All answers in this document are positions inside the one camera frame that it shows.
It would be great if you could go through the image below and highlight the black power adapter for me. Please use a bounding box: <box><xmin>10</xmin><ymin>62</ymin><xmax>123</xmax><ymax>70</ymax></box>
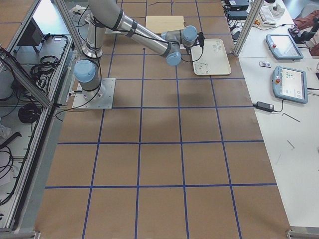
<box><xmin>253</xmin><ymin>101</ymin><xmax>274</xmax><ymax>113</ymax></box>

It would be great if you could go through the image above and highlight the cream bear tray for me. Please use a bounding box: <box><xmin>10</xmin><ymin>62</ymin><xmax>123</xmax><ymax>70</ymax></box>
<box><xmin>191</xmin><ymin>38</ymin><xmax>231</xmax><ymax>76</ymax></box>

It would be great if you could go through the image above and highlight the bamboo cutting board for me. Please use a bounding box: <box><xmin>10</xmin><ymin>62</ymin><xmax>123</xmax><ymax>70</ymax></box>
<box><xmin>146</xmin><ymin>15</ymin><xmax>184</xmax><ymax>34</ymax></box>

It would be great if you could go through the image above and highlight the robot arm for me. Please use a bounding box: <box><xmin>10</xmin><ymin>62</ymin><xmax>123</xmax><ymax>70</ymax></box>
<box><xmin>74</xmin><ymin>0</ymin><xmax>198</xmax><ymax>102</ymax></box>

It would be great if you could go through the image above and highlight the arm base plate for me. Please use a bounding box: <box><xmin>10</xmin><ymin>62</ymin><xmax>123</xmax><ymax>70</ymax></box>
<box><xmin>72</xmin><ymin>78</ymin><xmax>116</xmax><ymax>110</ymax></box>

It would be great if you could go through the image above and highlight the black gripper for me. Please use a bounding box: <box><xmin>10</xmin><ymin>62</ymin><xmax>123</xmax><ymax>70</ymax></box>
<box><xmin>184</xmin><ymin>45</ymin><xmax>191</xmax><ymax>55</ymax></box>

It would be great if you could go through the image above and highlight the blue teach pendant far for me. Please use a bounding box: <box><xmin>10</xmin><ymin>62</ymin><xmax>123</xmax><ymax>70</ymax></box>
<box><xmin>265</xmin><ymin>34</ymin><xmax>304</xmax><ymax>60</ymax></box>

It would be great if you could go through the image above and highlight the black allen key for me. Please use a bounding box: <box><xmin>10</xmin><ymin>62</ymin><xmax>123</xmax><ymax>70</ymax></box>
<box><xmin>282</xmin><ymin>113</ymin><xmax>301</xmax><ymax>123</ymax></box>

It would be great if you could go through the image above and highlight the blue teach pendant near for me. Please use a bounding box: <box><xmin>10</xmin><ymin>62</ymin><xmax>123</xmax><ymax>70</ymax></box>
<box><xmin>272</xmin><ymin>66</ymin><xmax>308</xmax><ymax>104</ymax></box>

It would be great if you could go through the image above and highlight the blue teach pendant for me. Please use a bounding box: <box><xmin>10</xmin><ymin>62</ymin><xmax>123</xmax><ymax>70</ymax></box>
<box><xmin>272</xmin><ymin>66</ymin><xmax>308</xmax><ymax>104</ymax></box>
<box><xmin>265</xmin><ymin>34</ymin><xmax>304</xmax><ymax>60</ymax></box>

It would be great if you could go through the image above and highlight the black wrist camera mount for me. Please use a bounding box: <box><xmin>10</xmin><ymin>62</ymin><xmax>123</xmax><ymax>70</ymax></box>
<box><xmin>194</xmin><ymin>32</ymin><xmax>205</xmax><ymax>49</ymax></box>

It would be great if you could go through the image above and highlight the white keyboard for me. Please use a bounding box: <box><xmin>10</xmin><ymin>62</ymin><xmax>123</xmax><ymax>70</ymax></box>
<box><xmin>258</xmin><ymin>5</ymin><xmax>277</xmax><ymax>26</ymax></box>

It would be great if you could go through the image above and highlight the aluminium frame post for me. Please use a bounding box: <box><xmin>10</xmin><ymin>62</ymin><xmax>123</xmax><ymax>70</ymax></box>
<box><xmin>233</xmin><ymin>0</ymin><xmax>264</xmax><ymax>57</ymax></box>

